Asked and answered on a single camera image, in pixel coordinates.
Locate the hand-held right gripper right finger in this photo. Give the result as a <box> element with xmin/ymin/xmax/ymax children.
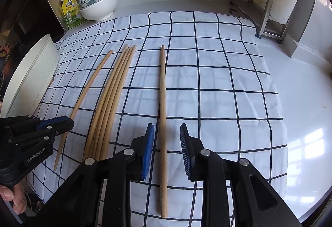
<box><xmin>180</xmin><ymin>123</ymin><xmax>303</xmax><ymax>227</ymax></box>

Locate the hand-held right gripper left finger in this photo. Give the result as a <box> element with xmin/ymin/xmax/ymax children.
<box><xmin>28</xmin><ymin>123</ymin><xmax>155</xmax><ymax>227</ymax></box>

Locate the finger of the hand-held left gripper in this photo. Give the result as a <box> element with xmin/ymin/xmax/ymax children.
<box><xmin>7</xmin><ymin>119</ymin><xmax>75</xmax><ymax>144</ymax></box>
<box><xmin>0</xmin><ymin>115</ymin><xmax>70</xmax><ymax>131</ymax></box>

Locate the long wooden chopstick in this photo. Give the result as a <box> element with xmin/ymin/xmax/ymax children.
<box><xmin>158</xmin><ymin>45</ymin><xmax>169</xmax><ymax>218</ymax></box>
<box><xmin>53</xmin><ymin>50</ymin><xmax>114</xmax><ymax>172</ymax></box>

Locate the large white pot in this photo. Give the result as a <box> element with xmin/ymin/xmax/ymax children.
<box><xmin>0</xmin><ymin>33</ymin><xmax>60</xmax><ymax>119</ymax></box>

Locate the person's left hand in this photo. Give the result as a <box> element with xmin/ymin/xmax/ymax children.
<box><xmin>0</xmin><ymin>185</ymin><xmax>28</xmax><ymax>215</ymax></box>

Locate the white checkered cloth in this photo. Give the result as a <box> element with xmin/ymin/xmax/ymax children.
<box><xmin>31</xmin><ymin>11</ymin><xmax>289</xmax><ymax>227</ymax></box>

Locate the yellow seasoning pouch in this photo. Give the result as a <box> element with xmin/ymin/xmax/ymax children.
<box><xmin>60</xmin><ymin>0</ymin><xmax>88</xmax><ymax>30</ymax></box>

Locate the black range hood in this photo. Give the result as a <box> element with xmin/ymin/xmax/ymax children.
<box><xmin>0</xmin><ymin>0</ymin><xmax>66</xmax><ymax>45</ymax></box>

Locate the plain white bowl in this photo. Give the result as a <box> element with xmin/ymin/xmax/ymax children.
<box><xmin>79</xmin><ymin>0</ymin><xmax>118</xmax><ymax>22</ymax></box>

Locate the metal board rack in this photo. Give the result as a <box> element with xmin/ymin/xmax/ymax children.
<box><xmin>229</xmin><ymin>0</ymin><xmax>289</xmax><ymax>43</ymax></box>

